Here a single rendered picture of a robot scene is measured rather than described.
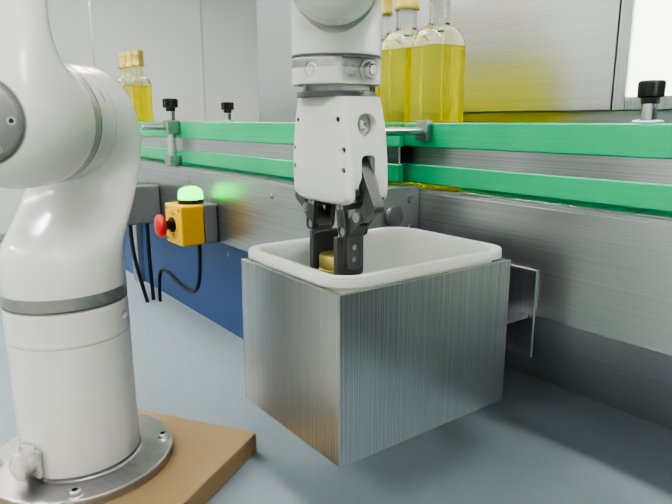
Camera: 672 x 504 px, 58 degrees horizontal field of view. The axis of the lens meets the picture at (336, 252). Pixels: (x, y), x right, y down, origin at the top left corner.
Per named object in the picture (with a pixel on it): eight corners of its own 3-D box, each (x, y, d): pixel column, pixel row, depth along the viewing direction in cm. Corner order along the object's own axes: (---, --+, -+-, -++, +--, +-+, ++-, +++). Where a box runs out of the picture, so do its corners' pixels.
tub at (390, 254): (509, 328, 64) (514, 247, 62) (339, 381, 51) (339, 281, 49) (397, 291, 77) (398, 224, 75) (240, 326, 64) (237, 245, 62)
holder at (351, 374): (533, 386, 69) (543, 253, 65) (339, 468, 53) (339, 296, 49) (425, 343, 82) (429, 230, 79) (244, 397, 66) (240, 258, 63)
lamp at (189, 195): (208, 203, 107) (207, 186, 106) (183, 205, 104) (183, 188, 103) (197, 200, 110) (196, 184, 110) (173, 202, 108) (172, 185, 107)
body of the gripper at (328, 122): (402, 81, 55) (399, 203, 57) (337, 86, 63) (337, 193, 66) (335, 77, 51) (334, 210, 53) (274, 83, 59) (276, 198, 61)
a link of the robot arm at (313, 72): (403, 57, 55) (402, 91, 56) (346, 64, 62) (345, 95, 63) (327, 51, 51) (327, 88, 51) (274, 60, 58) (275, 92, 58)
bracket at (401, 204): (421, 238, 80) (423, 185, 78) (366, 247, 74) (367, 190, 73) (403, 234, 83) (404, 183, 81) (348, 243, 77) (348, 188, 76)
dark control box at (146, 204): (162, 224, 130) (159, 184, 128) (124, 228, 125) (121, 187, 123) (148, 219, 136) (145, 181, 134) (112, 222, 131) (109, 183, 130)
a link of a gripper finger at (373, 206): (396, 183, 53) (374, 232, 56) (351, 134, 57) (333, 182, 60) (386, 184, 52) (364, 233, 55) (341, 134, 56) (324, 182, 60)
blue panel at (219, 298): (420, 364, 98) (423, 259, 95) (332, 393, 88) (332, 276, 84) (115, 228, 223) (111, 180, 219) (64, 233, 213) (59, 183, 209)
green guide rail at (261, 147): (361, 186, 78) (361, 122, 77) (355, 186, 78) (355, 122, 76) (51, 144, 215) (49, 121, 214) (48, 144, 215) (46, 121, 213)
